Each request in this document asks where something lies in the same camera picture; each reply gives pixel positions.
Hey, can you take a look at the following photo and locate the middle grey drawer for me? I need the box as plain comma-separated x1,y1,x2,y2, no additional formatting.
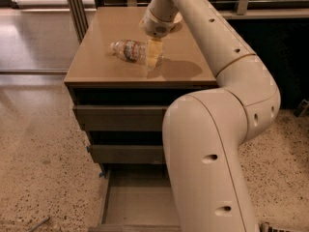
87,145,165,164

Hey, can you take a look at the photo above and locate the top grey drawer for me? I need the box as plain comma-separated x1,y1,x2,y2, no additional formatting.
73,105,167,131

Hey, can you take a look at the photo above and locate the dark object on floor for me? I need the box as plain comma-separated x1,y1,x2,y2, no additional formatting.
294,100,309,117

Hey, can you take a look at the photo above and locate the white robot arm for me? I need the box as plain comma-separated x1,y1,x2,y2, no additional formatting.
144,0,281,232

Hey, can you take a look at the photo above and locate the metal window frame post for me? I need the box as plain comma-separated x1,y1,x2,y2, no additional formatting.
67,0,89,43

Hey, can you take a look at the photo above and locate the taupe drawer cabinet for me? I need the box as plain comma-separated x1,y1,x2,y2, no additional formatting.
64,6,220,179

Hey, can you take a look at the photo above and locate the grey power strip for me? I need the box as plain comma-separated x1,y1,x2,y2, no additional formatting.
260,222,307,232

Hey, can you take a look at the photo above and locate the white bowl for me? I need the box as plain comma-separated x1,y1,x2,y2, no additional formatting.
174,12,183,24

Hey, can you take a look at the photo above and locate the clear plastic water bottle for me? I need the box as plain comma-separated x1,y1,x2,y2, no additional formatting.
110,40,164,67

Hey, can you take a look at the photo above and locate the bottom open grey drawer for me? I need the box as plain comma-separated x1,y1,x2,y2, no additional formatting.
88,164,181,232

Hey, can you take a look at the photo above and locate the grey metal rod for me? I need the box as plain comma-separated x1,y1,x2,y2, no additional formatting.
27,217,50,232

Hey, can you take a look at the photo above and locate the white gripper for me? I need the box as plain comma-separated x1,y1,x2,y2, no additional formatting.
140,9,175,68

